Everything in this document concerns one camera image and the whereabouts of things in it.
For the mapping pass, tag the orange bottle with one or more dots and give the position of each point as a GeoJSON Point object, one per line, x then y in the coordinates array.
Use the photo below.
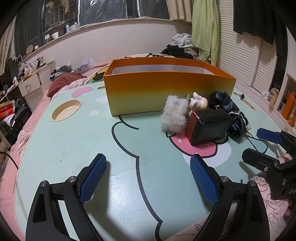
{"type": "Point", "coordinates": [289, 106]}

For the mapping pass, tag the pink floral quilt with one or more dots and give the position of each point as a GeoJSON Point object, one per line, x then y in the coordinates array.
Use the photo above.
{"type": "Point", "coordinates": [272, 208]}

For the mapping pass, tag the black block with red side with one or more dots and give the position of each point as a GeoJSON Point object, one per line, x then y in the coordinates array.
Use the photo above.
{"type": "Point", "coordinates": [210, 125]}

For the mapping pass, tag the pale side curtain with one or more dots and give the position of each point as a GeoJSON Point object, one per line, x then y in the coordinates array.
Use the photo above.
{"type": "Point", "coordinates": [7, 46]}

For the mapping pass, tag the white plastic bag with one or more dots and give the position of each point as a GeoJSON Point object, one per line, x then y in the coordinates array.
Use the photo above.
{"type": "Point", "coordinates": [30, 67]}

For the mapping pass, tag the beige cloth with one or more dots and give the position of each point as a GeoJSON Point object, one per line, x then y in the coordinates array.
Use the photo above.
{"type": "Point", "coordinates": [274, 97]}

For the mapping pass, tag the white cup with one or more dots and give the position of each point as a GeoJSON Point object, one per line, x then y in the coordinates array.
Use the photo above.
{"type": "Point", "coordinates": [54, 35]}

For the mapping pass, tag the white clothes pile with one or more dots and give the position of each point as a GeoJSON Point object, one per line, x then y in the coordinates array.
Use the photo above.
{"type": "Point", "coordinates": [181, 39]}

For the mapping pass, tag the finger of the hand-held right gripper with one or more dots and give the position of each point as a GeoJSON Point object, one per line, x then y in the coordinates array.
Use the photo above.
{"type": "Point", "coordinates": [269, 135]}
{"type": "Point", "coordinates": [256, 160]}

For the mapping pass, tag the orange cardboard box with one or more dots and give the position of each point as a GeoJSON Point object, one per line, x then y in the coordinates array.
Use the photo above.
{"type": "Point", "coordinates": [150, 92]}

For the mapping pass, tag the white tub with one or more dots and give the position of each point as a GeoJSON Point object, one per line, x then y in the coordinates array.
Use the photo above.
{"type": "Point", "coordinates": [74, 27]}

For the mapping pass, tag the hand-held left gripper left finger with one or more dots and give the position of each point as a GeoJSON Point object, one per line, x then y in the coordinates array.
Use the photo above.
{"type": "Point", "coordinates": [92, 178]}

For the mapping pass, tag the black hanging garment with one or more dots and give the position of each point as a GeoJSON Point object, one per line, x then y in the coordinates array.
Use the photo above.
{"type": "Point", "coordinates": [254, 18]}

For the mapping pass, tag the beige curtain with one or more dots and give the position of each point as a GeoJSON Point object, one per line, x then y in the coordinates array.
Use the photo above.
{"type": "Point", "coordinates": [180, 10]}

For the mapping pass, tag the white cubby shelf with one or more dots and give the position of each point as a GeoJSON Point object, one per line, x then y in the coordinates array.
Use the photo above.
{"type": "Point", "coordinates": [282, 91]}

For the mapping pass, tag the mint cartoon print desktop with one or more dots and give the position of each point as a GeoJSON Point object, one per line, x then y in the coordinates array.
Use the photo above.
{"type": "Point", "coordinates": [81, 139]}

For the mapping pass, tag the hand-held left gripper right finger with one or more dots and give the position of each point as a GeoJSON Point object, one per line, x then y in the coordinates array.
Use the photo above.
{"type": "Point", "coordinates": [204, 178]}

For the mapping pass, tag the black clothes pile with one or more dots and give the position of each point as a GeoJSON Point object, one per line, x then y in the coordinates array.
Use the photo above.
{"type": "Point", "coordinates": [175, 51]}

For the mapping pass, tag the grey fluffy pouch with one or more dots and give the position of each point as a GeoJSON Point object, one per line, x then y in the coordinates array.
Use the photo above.
{"type": "Point", "coordinates": [173, 113]}

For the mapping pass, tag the white louvered closet doors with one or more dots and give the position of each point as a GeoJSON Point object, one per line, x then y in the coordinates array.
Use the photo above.
{"type": "Point", "coordinates": [240, 55]}

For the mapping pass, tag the black plastic bag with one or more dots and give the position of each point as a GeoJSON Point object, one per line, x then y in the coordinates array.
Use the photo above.
{"type": "Point", "coordinates": [222, 102]}

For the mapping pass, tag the crumpled foil wrappers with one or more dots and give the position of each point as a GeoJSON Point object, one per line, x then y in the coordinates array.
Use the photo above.
{"type": "Point", "coordinates": [240, 95]}

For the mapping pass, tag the green cap bottle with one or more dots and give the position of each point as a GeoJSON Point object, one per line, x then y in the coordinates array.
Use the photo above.
{"type": "Point", "coordinates": [67, 28]}

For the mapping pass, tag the maroon cloth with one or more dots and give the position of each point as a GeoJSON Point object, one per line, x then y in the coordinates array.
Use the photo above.
{"type": "Point", "coordinates": [64, 82]}

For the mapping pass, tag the red carton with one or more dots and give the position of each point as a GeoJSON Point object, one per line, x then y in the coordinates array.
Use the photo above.
{"type": "Point", "coordinates": [7, 110]}

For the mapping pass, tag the white slipper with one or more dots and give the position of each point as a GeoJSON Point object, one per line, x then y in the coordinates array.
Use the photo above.
{"type": "Point", "coordinates": [10, 120]}

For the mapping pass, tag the white drawer cabinet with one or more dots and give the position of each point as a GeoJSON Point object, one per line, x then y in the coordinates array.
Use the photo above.
{"type": "Point", "coordinates": [30, 84]}

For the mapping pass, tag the small toy figurine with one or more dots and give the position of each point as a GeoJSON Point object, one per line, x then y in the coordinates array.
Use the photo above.
{"type": "Point", "coordinates": [200, 104]}

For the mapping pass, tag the black white striped garment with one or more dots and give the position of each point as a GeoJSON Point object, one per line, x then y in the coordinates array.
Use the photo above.
{"type": "Point", "coordinates": [60, 71]}

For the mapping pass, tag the round wooden disc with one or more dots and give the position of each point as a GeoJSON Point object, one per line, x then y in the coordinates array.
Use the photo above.
{"type": "Point", "coordinates": [29, 49]}

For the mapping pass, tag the green hanging garment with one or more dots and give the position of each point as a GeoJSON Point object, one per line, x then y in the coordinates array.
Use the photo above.
{"type": "Point", "coordinates": [205, 30]}

